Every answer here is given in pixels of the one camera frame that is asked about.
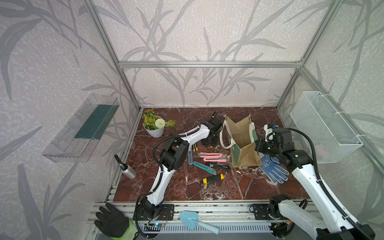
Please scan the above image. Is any green Christmas tote bag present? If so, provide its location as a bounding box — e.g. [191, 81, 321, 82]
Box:
[220, 116, 262, 168]

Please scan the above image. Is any teal utility knife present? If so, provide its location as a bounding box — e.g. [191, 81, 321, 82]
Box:
[193, 162, 217, 175]

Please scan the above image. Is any black yellow heavy knife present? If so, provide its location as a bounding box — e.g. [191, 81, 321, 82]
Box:
[200, 174, 226, 187]

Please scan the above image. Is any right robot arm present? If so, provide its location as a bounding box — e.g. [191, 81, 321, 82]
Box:
[255, 124, 376, 240]

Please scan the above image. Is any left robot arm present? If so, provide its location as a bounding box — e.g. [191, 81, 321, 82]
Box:
[136, 112, 223, 219]

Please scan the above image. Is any yellow black slim knife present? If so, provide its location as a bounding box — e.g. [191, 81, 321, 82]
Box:
[193, 144, 198, 154]

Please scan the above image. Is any pink utility knife upper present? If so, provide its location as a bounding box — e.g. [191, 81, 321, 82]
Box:
[198, 153, 223, 159]

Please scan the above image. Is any pink utility knife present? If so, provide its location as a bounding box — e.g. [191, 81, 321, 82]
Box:
[203, 157, 229, 163]
[198, 153, 223, 159]

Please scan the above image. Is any pink utility knife lower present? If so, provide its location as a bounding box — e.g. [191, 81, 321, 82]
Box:
[203, 157, 229, 163]

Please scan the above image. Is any grey slim utility knife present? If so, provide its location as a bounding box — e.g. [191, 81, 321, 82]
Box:
[188, 146, 194, 168]

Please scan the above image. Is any dark grey utility knife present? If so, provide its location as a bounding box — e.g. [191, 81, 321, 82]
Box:
[209, 164, 231, 172]

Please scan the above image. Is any blue dotted work glove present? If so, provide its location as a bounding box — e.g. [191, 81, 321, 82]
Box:
[260, 155, 289, 185]

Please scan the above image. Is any potted artificial flower plant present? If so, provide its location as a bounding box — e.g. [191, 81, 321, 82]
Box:
[142, 109, 176, 138]

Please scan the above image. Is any light blue garden trowel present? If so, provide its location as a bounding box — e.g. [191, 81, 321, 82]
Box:
[179, 211, 220, 235]

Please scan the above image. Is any silver black bottle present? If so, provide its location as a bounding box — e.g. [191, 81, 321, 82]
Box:
[114, 155, 137, 180]

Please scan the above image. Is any black green rubber glove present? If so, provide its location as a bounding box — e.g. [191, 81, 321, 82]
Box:
[94, 203, 139, 240]

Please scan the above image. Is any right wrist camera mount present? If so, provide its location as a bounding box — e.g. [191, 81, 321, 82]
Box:
[264, 124, 279, 142]

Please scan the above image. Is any white wire mesh basket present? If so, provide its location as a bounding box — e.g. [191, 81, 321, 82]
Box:
[290, 91, 363, 164]

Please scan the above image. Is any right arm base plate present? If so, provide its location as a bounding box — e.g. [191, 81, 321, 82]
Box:
[249, 204, 289, 222]

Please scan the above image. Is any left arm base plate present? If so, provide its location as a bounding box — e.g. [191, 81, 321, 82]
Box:
[133, 204, 175, 221]

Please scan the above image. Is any clear plastic wall shelf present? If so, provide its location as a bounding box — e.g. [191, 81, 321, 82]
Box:
[42, 94, 120, 163]

